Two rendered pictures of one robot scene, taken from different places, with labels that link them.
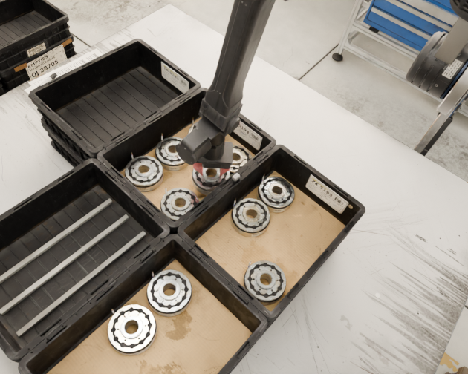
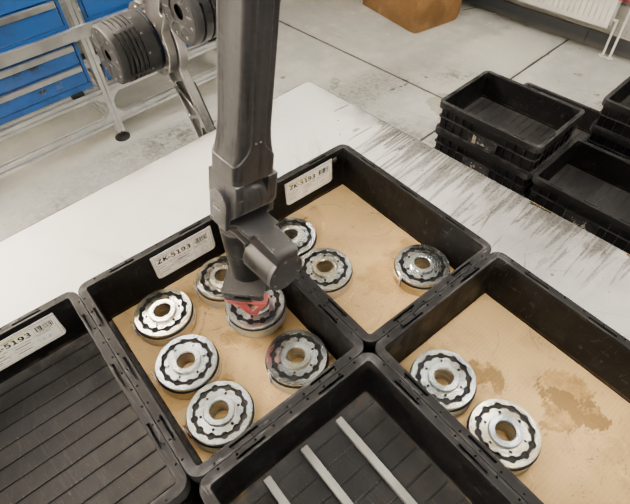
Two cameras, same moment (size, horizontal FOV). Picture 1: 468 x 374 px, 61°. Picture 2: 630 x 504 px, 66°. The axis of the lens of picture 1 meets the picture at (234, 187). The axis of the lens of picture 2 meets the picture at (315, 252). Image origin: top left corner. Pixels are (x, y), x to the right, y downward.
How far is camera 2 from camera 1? 63 cm
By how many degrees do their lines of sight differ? 41
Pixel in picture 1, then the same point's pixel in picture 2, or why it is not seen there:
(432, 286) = (393, 153)
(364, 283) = not seen: hidden behind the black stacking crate
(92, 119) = not seen: outside the picture
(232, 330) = (483, 313)
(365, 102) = (64, 201)
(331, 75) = not seen: outside the picture
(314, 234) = (351, 214)
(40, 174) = not seen: outside the picture
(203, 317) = (470, 345)
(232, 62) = (269, 65)
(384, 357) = (469, 206)
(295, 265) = (393, 239)
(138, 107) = (51, 429)
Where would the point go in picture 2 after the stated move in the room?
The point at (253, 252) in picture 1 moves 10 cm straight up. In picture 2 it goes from (375, 279) to (378, 244)
